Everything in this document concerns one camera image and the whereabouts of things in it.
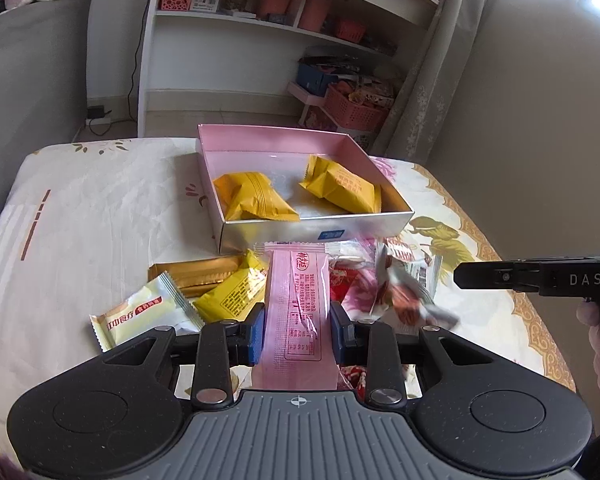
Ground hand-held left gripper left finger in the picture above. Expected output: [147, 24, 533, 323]
[100, 305, 268, 412]

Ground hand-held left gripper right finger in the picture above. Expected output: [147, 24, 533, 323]
[329, 301, 498, 412]

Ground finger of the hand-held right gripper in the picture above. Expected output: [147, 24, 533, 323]
[453, 259, 543, 294]

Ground pink snack packet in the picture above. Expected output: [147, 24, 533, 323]
[254, 241, 342, 392]

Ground yellow snack packet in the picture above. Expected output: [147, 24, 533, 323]
[299, 155, 382, 214]
[213, 171, 301, 222]
[192, 249, 271, 323]

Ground white grey snack packets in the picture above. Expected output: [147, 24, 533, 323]
[375, 242, 461, 331]

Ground white green snack packet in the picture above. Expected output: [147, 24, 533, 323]
[89, 271, 204, 352]

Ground pink cardboard box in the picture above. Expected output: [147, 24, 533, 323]
[196, 123, 415, 256]

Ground red snack packet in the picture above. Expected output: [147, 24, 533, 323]
[330, 260, 381, 318]

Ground gold snack packet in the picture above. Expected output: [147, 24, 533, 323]
[147, 255, 248, 298]

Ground beige patterned curtain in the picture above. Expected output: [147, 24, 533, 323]
[370, 0, 506, 166]

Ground floral table cloth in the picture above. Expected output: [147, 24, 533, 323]
[0, 136, 578, 461]

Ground large pink plastic basket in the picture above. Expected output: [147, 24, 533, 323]
[325, 83, 388, 131]

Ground pink low rack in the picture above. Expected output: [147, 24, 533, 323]
[287, 81, 331, 108]

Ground blue cardboard box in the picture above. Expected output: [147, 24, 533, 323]
[297, 57, 338, 97]

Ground small pink shelf basket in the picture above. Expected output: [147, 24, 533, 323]
[336, 17, 367, 45]

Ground white bookshelf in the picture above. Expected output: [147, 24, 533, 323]
[137, 0, 441, 138]

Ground orange plastic pot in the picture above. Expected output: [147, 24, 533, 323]
[299, 0, 333, 32]
[259, 0, 293, 17]

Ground grey sofa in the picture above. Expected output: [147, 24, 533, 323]
[0, 0, 93, 256]

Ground black cable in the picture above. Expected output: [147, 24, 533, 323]
[127, 7, 154, 121]

